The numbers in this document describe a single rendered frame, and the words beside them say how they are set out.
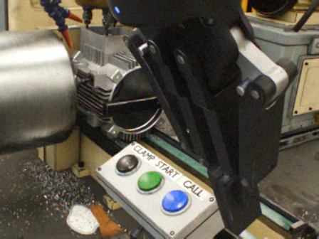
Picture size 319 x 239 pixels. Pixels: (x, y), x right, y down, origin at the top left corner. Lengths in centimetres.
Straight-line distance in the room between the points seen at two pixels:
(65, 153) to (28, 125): 27
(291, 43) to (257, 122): 98
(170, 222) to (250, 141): 24
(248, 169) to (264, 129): 4
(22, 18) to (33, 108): 38
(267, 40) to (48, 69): 65
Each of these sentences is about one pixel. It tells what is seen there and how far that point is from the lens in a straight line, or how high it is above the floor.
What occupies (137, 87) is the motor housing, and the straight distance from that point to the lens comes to 107.
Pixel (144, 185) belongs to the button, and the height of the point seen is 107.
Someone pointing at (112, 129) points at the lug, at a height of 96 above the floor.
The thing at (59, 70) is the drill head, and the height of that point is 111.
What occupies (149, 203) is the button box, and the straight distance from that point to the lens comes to 49.
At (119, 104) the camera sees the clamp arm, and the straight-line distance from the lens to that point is 88.
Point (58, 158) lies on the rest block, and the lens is 106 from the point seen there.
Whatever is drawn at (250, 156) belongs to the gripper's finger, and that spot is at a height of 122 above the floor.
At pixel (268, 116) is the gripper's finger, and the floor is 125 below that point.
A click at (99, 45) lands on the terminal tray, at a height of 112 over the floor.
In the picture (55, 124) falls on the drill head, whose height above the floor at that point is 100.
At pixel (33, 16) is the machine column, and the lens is 112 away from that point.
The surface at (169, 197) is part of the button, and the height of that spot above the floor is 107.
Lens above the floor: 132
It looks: 24 degrees down
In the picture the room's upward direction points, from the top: 4 degrees clockwise
